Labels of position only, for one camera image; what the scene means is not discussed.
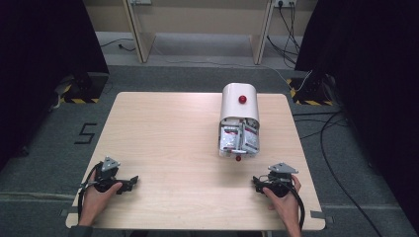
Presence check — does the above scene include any long black floor cable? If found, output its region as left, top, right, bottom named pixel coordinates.
left=292, top=111, right=384, bottom=237

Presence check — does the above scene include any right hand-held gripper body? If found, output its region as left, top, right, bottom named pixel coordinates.
left=261, top=162, right=299, bottom=198

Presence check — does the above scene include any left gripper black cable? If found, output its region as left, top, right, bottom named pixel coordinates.
left=76, top=162, right=104, bottom=222

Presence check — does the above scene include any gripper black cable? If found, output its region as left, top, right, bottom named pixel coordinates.
left=286, top=182, right=306, bottom=231
left=76, top=162, right=104, bottom=222

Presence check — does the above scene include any black stand base hazard tape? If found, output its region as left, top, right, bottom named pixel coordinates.
left=60, top=72, right=111, bottom=105
left=286, top=76, right=334, bottom=107

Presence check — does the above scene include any white lid with red knob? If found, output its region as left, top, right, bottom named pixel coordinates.
left=219, top=82, right=261, bottom=125

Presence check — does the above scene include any beige wooden desk frame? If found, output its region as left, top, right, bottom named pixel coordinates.
left=122, top=0, right=276, bottom=66

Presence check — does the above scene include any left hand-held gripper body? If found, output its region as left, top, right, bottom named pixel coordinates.
left=93, top=156, right=130, bottom=194

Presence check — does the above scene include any black curtain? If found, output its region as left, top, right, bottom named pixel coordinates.
left=0, top=0, right=111, bottom=172
left=294, top=0, right=419, bottom=228

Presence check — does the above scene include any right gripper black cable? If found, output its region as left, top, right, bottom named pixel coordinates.
left=286, top=182, right=306, bottom=231

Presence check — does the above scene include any black floor cable with plug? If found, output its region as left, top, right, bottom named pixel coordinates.
left=99, top=38, right=136, bottom=53

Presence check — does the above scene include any silver packet with red label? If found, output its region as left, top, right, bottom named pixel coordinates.
left=220, top=126, right=244, bottom=152
left=241, top=121, right=260, bottom=154

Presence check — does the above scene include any thin white floor cable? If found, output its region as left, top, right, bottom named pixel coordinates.
left=152, top=43, right=312, bottom=92

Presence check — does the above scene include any person's left hand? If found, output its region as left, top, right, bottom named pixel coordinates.
left=78, top=171, right=124, bottom=227

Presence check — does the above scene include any person's right hand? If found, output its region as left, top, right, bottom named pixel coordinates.
left=262, top=175, right=302, bottom=230

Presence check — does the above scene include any bundle of black cables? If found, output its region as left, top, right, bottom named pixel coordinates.
left=266, top=2, right=302, bottom=66

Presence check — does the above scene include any white box with red knob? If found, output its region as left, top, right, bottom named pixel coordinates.
left=217, top=117, right=261, bottom=163

